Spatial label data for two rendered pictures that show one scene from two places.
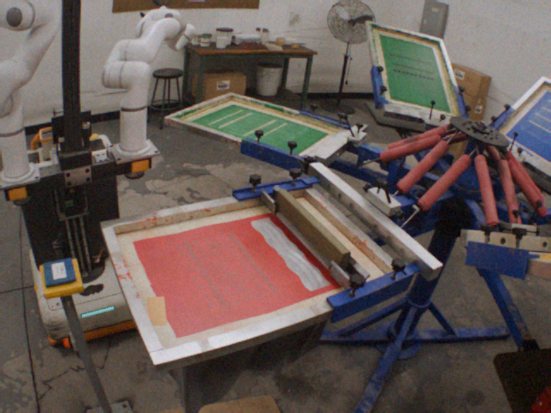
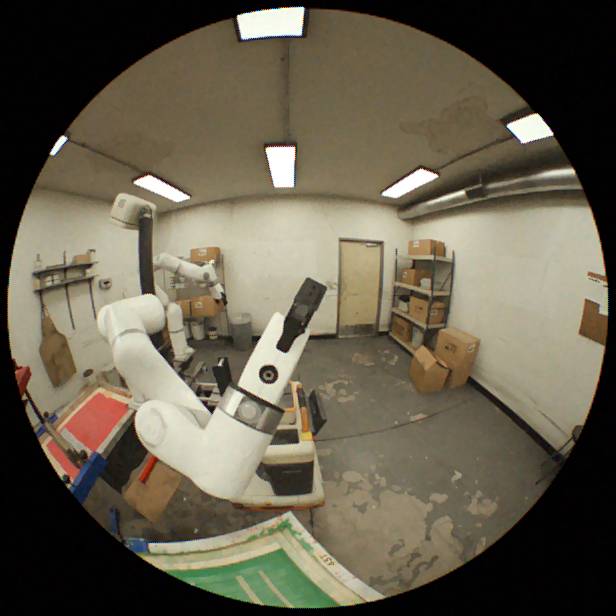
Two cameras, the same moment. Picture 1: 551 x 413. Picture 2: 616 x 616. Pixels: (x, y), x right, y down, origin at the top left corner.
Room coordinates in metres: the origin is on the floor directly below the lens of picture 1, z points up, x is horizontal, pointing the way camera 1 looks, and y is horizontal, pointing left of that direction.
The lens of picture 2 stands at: (2.05, 0.50, 1.64)
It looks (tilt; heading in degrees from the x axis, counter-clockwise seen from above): 14 degrees down; 120
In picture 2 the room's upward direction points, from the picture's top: straight up
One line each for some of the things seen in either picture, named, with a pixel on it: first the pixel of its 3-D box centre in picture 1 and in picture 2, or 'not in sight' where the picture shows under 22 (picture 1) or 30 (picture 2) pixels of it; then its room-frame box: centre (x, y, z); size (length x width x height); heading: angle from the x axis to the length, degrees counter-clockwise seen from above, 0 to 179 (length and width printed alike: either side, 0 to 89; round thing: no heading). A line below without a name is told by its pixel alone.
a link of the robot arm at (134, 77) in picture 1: (131, 84); not in sight; (1.23, 0.52, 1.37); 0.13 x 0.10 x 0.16; 91
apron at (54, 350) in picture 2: not in sight; (52, 342); (-0.95, -0.60, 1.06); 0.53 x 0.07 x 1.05; 125
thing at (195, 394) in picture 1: (258, 360); not in sight; (0.77, -0.02, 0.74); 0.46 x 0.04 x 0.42; 125
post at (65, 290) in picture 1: (90, 368); not in sight; (0.75, 0.59, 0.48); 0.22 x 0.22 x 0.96; 35
